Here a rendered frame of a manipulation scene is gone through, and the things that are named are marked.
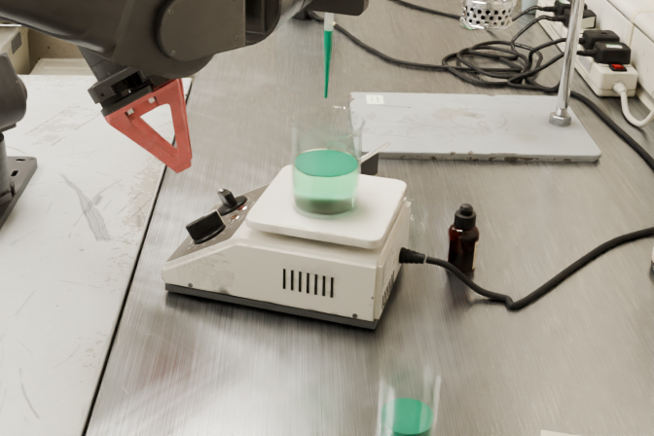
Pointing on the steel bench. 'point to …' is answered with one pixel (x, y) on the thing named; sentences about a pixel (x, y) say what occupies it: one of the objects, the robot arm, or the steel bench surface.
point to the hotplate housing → (298, 272)
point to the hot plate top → (377, 216)
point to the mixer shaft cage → (497, 7)
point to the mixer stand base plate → (469, 127)
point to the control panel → (224, 223)
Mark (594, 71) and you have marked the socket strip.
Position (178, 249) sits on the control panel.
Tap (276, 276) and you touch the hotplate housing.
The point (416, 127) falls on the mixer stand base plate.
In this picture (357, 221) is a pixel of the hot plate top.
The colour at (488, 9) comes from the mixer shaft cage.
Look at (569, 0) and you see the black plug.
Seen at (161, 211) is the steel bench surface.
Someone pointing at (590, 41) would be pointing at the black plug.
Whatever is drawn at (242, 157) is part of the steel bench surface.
